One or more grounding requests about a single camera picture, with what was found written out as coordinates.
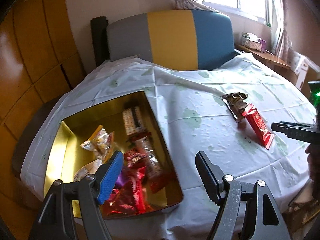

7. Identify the purple snack packet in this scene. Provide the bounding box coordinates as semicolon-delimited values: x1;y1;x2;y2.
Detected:
114;172;127;189

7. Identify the beige snack packet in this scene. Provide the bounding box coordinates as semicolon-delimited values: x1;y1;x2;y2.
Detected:
73;159;103;181

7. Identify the small red gold candy packet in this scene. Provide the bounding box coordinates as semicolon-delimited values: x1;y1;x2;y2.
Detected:
102;166;153;216

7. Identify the red white patterned snack packet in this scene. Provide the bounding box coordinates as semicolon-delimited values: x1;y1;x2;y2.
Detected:
124;149;147;169

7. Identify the yellow pistachio nut bag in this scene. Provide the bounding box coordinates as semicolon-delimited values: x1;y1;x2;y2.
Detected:
80;125;114;163

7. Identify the large red cake packet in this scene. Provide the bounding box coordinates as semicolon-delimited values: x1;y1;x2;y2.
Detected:
242;103;274;150

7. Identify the clear puffed grain bar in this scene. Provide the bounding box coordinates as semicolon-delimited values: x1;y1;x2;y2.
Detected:
130;132;163;180

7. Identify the brown gold chocolate packet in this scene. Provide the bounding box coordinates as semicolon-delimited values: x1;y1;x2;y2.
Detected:
221;92;248;123

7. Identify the person's right hand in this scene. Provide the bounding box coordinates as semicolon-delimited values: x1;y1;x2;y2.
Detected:
305;144;320;181

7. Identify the maroon gold gift box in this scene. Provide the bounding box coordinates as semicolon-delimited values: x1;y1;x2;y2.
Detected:
44;91;183;219

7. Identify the white green patterned tablecloth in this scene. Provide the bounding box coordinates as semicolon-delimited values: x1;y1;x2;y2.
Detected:
21;54;315;239

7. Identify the white cardboard box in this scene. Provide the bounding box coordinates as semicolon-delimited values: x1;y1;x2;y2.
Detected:
287;49;319;90

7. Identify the wooden side shelf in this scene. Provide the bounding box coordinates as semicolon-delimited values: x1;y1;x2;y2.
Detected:
235;44;290;69

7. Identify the purple packet on shelf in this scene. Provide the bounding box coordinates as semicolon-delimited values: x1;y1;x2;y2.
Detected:
258;38;266;52

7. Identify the tissue box on shelf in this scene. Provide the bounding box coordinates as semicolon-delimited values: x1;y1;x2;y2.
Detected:
241;32;262;51

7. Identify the grey yellow blue sofa chair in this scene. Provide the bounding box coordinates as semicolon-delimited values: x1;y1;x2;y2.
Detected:
107;10;237;70

